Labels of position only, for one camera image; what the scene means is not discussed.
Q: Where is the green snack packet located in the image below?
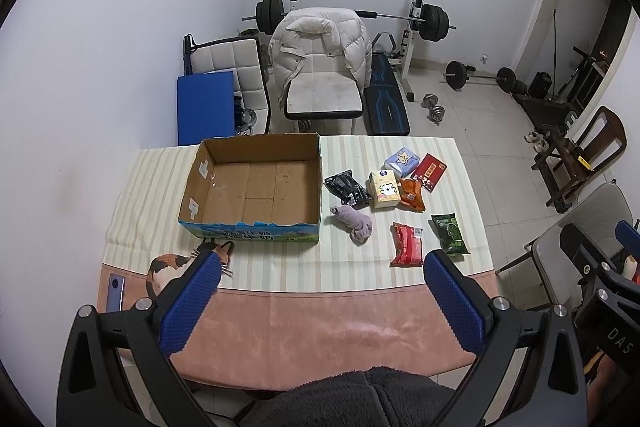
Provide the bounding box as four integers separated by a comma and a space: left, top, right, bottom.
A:
432, 213, 470, 256

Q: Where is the red snack packet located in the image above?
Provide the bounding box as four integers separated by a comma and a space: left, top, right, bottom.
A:
390, 222, 423, 268

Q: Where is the dark red packet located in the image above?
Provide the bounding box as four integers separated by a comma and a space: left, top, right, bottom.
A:
412, 154, 447, 193

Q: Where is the orange snack packet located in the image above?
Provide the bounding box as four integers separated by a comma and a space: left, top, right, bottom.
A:
399, 178, 425, 212

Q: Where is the light blue tissue pack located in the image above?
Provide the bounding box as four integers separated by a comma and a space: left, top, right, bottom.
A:
383, 147, 421, 179

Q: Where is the yellow tissue pack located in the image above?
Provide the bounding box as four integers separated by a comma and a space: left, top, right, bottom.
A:
368, 170, 400, 209

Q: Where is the black snack packet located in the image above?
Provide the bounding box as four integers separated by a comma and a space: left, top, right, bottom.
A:
323, 169, 372, 209

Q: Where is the grey plastic chair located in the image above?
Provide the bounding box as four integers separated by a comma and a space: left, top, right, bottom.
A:
498, 182, 634, 307

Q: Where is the smartphone on table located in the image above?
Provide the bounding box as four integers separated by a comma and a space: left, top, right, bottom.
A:
105, 273, 126, 313

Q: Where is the dark wooden chair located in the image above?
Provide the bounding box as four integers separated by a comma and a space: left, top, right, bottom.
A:
532, 106, 628, 213

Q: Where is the dark fleece clothing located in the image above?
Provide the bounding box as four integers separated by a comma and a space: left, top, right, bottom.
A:
244, 366, 454, 426

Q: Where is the chrome dumbbell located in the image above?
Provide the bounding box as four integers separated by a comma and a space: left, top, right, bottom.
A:
421, 93, 446, 126

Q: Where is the open cardboard box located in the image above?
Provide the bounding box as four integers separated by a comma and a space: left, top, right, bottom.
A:
178, 133, 322, 243

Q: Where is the barbell on floor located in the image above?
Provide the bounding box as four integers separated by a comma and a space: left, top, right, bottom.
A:
444, 61, 518, 93

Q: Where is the black blue weight bench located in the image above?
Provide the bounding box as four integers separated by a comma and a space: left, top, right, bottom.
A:
363, 50, 410, 136

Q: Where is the blue folded mat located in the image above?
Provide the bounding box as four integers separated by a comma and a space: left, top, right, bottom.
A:
177, 72, 235, 145

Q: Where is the white barbell rack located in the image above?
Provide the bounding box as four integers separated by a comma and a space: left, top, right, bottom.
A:
390, 0, 424, 102

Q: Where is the white padded chair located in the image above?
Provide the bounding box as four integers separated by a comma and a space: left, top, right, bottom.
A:
283, 34, 363, 134

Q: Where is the white chair on left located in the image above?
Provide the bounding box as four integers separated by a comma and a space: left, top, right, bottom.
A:
183, 34, 271, 134

